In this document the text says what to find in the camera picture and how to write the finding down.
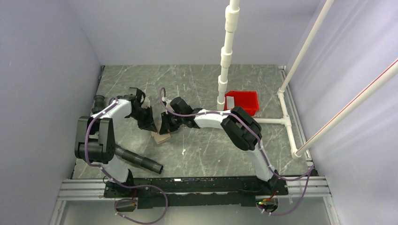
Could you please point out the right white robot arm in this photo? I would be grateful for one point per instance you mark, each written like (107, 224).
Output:
(239, 126)

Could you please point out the white pole with red stripe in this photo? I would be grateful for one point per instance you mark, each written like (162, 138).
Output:
(370, 89)

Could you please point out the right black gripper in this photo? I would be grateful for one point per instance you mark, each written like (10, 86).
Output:
(166, 127)

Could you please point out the white diagonal pole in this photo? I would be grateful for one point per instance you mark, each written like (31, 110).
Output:
(308, 38)

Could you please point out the white PVC pipe frame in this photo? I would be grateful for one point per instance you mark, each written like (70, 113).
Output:
(257, 49)

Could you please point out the red plastic bin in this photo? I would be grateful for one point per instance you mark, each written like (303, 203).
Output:
(248, 100)

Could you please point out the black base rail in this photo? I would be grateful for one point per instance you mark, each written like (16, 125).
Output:
(198, 191)

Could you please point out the white credit card stack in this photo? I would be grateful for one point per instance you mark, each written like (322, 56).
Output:
(230, 102)

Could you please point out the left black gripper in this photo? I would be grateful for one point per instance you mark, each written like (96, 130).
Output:
(149, 124)

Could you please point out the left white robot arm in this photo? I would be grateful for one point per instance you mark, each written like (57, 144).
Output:
(95, 137)

